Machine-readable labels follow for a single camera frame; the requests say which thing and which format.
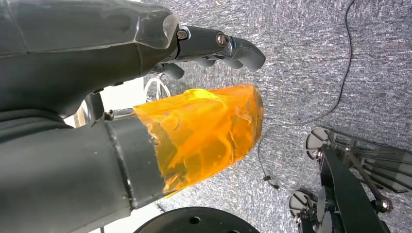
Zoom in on chrome spoked wheel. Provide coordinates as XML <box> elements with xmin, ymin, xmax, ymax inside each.
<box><xmin>144</xmin><ymin>74</ymin><xmax>172</xmax><ymax>103</ymax></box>

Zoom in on black round base plate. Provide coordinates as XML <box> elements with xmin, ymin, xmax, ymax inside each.
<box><xmin>133</xmin><ymin>206</ymin><xmax>261</xmax><ymax>233</ymax></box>

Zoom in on thin black floor cable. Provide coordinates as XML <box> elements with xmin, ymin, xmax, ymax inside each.
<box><xmin>257</xmin><ymin>0</ymin><xmax>355</xmax><ymax>190</ymax></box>

